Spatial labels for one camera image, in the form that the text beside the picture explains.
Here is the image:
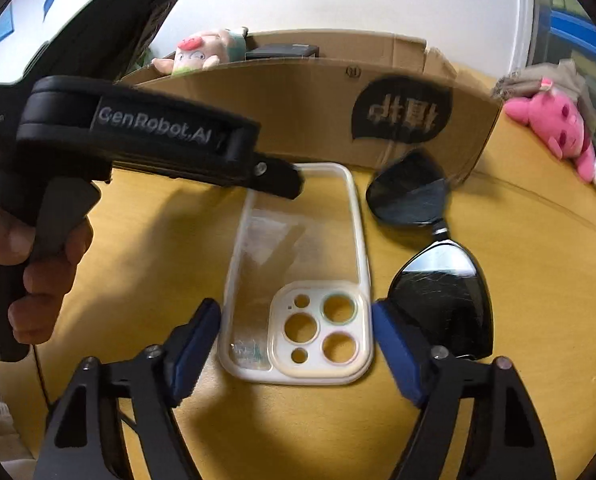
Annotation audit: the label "cardboard box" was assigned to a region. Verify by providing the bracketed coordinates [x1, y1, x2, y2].
[113, 30, 504, 186]

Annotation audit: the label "black product box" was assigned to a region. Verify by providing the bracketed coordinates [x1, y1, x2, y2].
[244, 43, 320, 62]

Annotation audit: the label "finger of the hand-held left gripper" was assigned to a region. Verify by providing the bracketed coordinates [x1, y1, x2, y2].
[112, 153, 306, 201]

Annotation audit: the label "clear cream phone case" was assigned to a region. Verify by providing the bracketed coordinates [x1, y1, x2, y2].
[217, 162, 374, 386]

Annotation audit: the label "bright pink plush toy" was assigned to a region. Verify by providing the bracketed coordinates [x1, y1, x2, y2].
[503, 77, 596, 183]

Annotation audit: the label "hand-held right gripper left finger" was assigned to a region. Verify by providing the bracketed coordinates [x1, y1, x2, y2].
[33, 297, 222, 480]

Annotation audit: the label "crumpled grey cloth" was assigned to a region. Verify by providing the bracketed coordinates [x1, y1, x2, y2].
[492, 59, 596, 111]

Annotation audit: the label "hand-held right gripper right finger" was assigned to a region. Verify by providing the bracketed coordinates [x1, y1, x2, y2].
[371, 299, 554, 480]

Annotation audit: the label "black cable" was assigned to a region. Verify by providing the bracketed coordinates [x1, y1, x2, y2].
[30, 342, 56, 408]

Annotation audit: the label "pink pig plush toy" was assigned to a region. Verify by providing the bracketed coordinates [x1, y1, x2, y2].
[151, 27, 250, 78]

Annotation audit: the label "glass door with blue stripe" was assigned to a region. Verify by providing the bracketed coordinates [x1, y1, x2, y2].
[525, 0, 596, 91]

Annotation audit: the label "black sunglasses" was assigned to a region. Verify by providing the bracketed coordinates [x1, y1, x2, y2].
[365, 150, 495, 361]

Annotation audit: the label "person's left hand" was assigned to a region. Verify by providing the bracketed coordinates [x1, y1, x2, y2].
[0, 205, 95, 346]

